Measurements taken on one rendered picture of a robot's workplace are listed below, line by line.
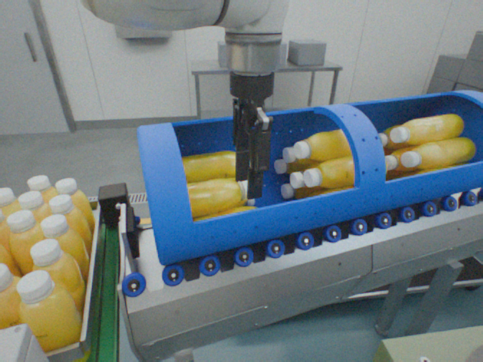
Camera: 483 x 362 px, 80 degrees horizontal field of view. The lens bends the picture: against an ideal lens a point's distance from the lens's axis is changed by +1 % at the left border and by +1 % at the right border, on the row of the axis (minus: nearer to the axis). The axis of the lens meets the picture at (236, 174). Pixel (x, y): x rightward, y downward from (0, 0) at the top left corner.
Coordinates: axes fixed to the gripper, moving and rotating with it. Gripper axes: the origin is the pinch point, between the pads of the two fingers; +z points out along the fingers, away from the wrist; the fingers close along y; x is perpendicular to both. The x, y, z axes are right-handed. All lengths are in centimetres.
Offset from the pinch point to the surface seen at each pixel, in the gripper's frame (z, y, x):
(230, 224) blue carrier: 3.9, -8.7, 6.7
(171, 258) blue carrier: 10.0, -7.4, 17.5
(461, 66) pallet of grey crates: 27, 202, -345
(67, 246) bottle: 8.8, 0.6, 35.1
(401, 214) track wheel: 16.0, -4.9, -40.5
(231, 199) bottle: 2.7, -2.9, 4.7
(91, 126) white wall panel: 109, 362, 82
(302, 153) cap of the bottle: -1.5, 3.3, -14.2
